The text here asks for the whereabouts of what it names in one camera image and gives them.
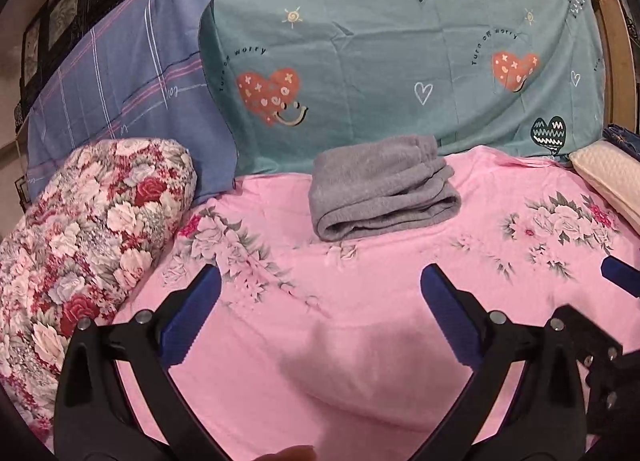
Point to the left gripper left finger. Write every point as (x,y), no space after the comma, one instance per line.
(94,419)

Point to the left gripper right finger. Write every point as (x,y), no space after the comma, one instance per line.
(546,419)

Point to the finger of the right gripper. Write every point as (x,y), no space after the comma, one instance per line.
(622,275)

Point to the operator hand orange glove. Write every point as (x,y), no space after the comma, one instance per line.
(294,453)

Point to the cream textured pillow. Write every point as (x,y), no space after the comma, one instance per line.
(613,174)

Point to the dark blue patterned cushion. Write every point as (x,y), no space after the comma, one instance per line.
(623,139)

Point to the wooden bed headboard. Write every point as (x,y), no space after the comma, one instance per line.
(621,95)

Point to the red floral rolled quilt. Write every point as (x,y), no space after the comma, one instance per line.
(79,251)

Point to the pink floral bed sheet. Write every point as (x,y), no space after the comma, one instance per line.
(331,344)

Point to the teal heart-print quilt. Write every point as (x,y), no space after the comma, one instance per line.
(294,78)

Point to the blue plaid pillow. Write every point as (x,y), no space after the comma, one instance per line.
(136,73)

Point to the dark framed wall pictures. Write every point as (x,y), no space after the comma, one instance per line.
(53,37)

